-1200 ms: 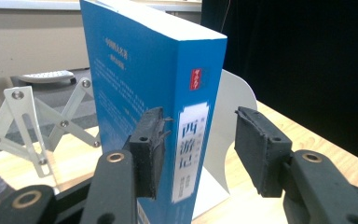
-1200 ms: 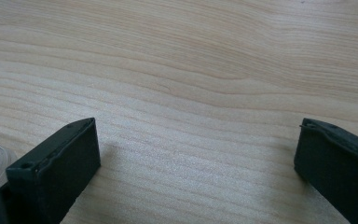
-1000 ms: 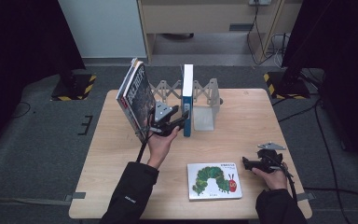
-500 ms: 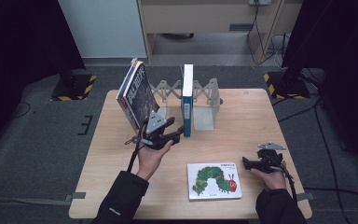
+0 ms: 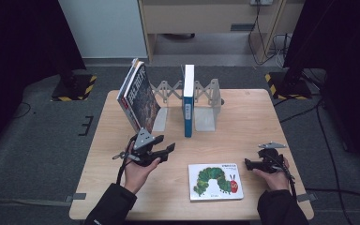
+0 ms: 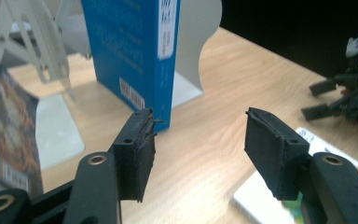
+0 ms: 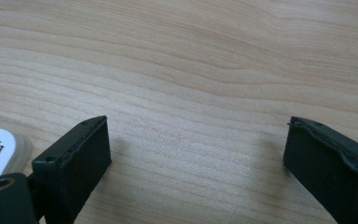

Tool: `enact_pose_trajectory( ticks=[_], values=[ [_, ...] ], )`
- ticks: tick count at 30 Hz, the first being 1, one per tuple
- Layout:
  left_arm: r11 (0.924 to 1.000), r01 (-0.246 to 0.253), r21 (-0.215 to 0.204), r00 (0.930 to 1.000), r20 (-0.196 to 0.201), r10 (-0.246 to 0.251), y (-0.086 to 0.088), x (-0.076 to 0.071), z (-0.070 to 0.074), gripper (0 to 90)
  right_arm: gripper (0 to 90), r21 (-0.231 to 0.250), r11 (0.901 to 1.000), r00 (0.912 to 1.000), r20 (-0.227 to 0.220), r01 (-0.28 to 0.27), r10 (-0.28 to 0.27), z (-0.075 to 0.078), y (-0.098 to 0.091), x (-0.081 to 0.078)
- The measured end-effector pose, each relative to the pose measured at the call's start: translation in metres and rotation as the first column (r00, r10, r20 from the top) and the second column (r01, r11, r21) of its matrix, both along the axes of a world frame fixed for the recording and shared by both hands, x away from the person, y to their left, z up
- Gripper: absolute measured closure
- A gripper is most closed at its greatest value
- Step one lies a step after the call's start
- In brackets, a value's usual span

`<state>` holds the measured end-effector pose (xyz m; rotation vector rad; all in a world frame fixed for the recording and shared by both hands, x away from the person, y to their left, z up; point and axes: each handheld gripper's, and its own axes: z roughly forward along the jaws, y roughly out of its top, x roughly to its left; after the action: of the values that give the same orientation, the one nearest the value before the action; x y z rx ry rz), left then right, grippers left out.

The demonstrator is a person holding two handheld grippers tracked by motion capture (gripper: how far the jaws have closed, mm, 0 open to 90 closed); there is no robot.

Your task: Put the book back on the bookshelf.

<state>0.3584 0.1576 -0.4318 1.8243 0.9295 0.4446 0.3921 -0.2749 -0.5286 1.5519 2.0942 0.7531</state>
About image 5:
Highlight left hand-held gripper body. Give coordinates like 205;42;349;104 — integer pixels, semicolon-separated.
127;127;161;168

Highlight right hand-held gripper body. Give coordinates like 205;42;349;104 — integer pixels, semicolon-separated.
257;142;287;173

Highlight dark illustrated magazine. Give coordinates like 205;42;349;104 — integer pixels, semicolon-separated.
123;63;162;134

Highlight blue book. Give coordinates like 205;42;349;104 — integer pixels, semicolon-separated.
180;64;196;139

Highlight expandable metal bookend rack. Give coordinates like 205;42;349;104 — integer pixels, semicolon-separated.
149;78;223;132

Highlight person's right hand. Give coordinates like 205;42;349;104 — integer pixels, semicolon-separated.
252;157;292;192

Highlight person's left hand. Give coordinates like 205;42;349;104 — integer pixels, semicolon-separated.
123;142;162;195

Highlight white caterpillar picture book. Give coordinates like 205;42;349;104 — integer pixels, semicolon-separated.
187;162;245;202

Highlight short grey tape strip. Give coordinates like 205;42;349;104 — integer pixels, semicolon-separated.
296;192;319;203

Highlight black floor tape mark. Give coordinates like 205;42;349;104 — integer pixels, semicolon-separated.
78;115;95;137

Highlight black yellow-striped stand base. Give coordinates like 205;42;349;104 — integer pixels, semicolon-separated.
50;69;98;102
264;67;313;101

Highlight white cabinet panel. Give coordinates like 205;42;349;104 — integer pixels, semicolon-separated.
57;0;148;60

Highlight black curtain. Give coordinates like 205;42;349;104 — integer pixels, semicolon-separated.
0;0;87;163
282;0;360;172

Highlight long grey tape strip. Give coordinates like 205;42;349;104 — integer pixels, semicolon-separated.
0;192;87;208

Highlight light wooden desk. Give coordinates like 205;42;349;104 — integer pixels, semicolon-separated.
137;0;305;64

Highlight white power strip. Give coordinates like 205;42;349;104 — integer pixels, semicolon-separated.
249;0;274;7

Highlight right hand-held gripper cable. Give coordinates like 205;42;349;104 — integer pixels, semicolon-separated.
270;152;297;197

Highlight hand-held gripper cable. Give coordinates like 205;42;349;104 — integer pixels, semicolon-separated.
270;152;297;197
112;149;139;186

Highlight left hand-held gripper cable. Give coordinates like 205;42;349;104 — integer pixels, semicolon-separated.
112;149;139;186

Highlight white cables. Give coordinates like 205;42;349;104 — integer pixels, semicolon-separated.
271;33;293;68

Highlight black hanging cable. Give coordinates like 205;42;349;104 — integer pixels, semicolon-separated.
247;4;284;67

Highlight thin black floor cable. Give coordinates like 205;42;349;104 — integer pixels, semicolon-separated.
13;101;32;120

